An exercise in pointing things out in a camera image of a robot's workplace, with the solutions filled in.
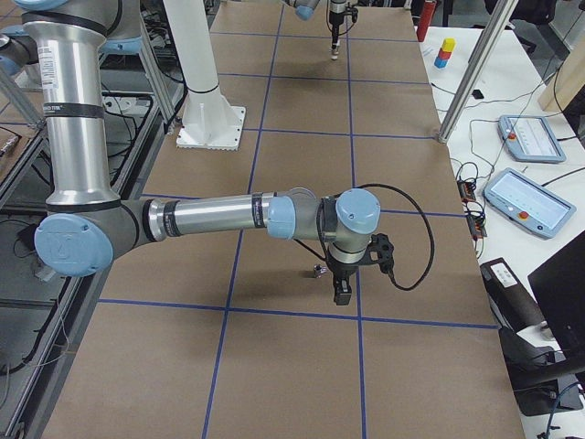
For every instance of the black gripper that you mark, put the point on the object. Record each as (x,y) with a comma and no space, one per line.
(336,14)
(343,271)

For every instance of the chrome angle valve fitting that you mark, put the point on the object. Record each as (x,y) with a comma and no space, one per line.
(319,270)

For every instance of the white PPR brass valve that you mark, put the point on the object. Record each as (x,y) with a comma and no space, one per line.
(335,51)

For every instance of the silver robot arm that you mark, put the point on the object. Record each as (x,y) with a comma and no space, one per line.
(89,226)
(305,9)

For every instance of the red cylinder tube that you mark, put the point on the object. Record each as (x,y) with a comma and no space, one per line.
(426,15)

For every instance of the stacked coloured blocks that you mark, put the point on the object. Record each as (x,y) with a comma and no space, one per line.
(445,52)

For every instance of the orange circuit board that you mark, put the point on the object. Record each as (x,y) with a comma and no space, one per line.
(466,190)

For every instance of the small black box device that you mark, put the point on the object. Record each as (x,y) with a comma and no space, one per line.
(477,94)

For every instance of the black paper roll box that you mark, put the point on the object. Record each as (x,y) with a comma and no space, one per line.
(512,300)

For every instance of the near teach pendant tablet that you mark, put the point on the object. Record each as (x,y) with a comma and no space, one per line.
(528,204)

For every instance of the teach pendant tablet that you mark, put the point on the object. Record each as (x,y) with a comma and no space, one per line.
(530,139)
(528,204)

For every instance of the black monitor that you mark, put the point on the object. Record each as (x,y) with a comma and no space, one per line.
(558,286)

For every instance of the far teach pendant tablet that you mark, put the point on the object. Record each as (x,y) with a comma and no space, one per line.
(530,139)

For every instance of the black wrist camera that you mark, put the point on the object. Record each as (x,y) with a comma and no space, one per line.
(380,252)
(351,11)

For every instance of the aluminium profile post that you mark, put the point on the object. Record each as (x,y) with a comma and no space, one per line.
(481,53)

